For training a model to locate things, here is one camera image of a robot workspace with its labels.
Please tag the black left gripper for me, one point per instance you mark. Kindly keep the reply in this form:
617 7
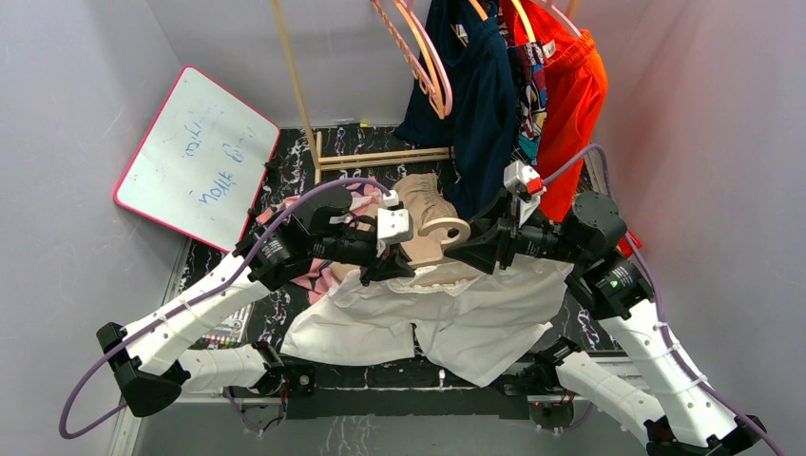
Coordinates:
393 263

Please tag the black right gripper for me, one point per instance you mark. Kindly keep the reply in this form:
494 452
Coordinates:
492 238

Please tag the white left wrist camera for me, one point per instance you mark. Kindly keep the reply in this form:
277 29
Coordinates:
394 223

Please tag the pink and orange hanger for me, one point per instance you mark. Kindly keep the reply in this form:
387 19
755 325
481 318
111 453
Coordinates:
428 69

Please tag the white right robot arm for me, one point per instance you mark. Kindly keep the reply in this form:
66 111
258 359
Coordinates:
676 413

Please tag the light wooden hanger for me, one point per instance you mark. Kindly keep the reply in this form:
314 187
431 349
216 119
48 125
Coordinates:
427 249

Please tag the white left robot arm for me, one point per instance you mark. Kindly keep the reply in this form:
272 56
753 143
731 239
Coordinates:
154 359

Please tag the colourful print hanging shorts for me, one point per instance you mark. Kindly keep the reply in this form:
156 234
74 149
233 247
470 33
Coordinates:
527 63

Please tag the pink shark print shorts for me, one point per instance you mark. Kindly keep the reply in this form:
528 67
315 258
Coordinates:
330 227

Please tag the beige shorts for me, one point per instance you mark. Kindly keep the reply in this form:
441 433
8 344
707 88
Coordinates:
420 196

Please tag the red plastic bin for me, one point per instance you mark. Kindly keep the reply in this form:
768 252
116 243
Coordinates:
629 245

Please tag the navy blue hanging shorts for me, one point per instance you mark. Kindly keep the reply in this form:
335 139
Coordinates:
482 124

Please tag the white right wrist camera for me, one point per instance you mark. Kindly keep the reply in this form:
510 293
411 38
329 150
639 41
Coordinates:
526 188

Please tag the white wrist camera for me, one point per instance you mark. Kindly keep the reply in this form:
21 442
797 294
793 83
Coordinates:
394 223
526 188

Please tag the pink framed whiteboard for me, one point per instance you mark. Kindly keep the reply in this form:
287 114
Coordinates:
200 165

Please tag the white shorts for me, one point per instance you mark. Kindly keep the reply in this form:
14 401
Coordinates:
472 324

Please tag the orange hanging shorts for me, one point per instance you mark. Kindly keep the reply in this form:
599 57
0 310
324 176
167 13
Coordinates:
576 90

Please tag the coloured marker pack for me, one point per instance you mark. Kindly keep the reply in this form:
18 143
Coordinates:
230 332

